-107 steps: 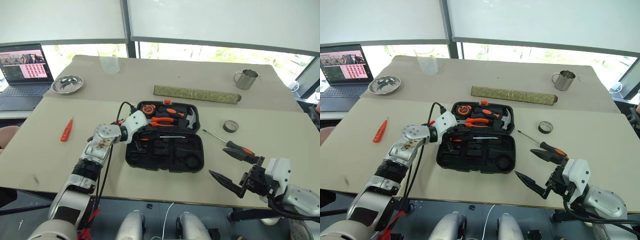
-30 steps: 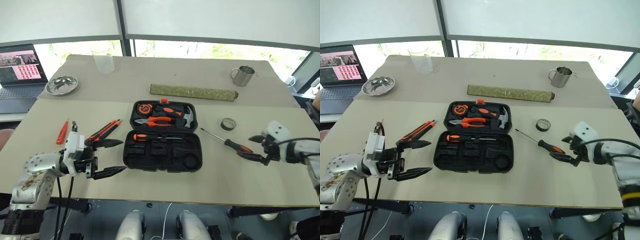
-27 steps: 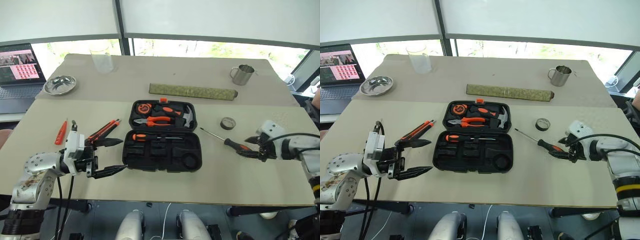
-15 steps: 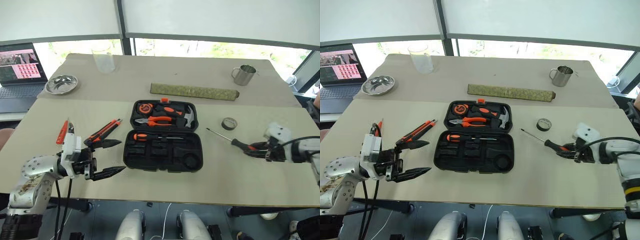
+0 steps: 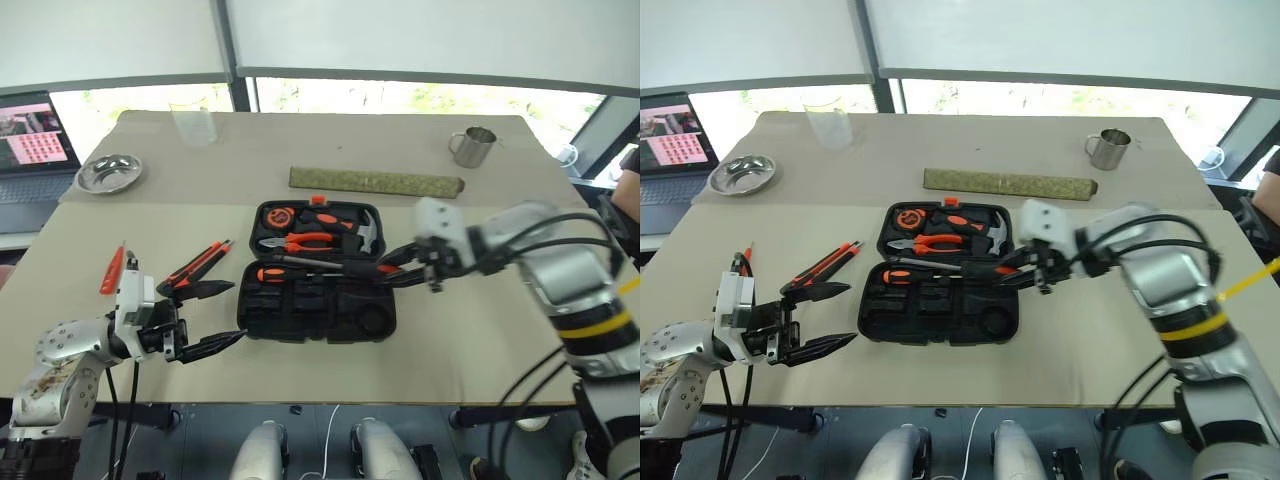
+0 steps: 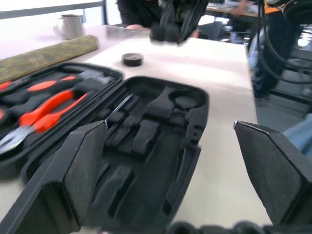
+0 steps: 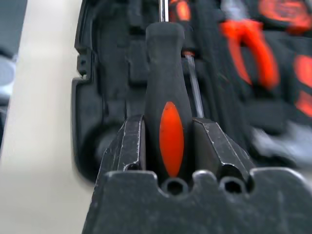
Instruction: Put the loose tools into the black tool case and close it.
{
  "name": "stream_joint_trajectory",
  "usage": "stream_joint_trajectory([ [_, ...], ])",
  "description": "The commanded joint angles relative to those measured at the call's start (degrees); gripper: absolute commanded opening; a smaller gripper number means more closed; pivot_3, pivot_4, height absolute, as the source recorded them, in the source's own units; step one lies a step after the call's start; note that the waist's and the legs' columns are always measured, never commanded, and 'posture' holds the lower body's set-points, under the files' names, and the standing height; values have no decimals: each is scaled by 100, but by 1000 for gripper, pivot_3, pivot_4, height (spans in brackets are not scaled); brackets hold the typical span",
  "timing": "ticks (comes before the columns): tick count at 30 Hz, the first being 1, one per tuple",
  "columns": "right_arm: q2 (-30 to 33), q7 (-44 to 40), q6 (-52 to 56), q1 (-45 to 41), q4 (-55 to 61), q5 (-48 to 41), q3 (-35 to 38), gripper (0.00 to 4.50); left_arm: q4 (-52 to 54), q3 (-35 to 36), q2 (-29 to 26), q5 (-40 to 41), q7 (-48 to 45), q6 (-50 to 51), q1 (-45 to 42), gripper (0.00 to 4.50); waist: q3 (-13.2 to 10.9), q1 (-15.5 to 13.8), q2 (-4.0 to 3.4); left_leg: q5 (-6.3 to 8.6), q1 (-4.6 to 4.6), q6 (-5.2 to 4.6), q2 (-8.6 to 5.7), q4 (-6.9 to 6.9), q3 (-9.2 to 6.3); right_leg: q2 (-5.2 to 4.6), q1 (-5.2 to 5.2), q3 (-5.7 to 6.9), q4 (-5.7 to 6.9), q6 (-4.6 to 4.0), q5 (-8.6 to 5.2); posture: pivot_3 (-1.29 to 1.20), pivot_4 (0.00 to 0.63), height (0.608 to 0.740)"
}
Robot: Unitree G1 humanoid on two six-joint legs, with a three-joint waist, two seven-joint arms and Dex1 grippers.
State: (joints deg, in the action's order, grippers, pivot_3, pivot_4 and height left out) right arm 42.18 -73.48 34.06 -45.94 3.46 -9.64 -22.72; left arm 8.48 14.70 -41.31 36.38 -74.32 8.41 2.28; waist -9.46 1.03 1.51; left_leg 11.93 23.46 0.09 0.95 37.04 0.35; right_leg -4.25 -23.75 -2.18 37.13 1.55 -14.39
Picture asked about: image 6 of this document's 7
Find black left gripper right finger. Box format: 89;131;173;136
233;120;312;227

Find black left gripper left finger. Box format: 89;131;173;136
0;120;109;234

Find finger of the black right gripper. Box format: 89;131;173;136
177;0;208;45
159;0;181;25

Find black zippered pouch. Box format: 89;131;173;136
0;62;211;229

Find person in black shirt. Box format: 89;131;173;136
116;0;163;28

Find black round tape roll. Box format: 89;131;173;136
121;52;145;67

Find person in blue jeans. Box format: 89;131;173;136
282;116;312;157

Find wooden background table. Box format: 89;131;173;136
206;1;282;18

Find silver metal socket bits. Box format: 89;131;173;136
79;71;116;84

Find thin steel precision screwdriver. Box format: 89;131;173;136
108;93;135;120

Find stainless steel mug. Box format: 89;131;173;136
53;14;85;40

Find rolled green bamboo mat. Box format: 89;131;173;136
0;35;100;84

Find orange handled pliers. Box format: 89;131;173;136
0;90;89;155

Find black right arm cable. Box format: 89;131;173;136
256;0;285;85

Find orange black handled screwdriver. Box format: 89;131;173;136
27;75;79;93

